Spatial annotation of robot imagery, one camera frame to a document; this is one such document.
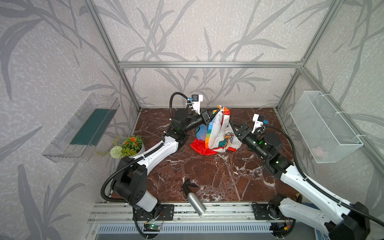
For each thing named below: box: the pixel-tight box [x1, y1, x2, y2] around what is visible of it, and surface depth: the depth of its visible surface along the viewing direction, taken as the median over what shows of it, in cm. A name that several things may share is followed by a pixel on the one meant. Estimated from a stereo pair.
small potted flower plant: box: [110, 135, 145, 159], surface depth 79 cm
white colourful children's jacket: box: [190, 105, 243, 156], surface depth 83 cm
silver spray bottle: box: [180, 178, 207, 216], surface depth 78 cm
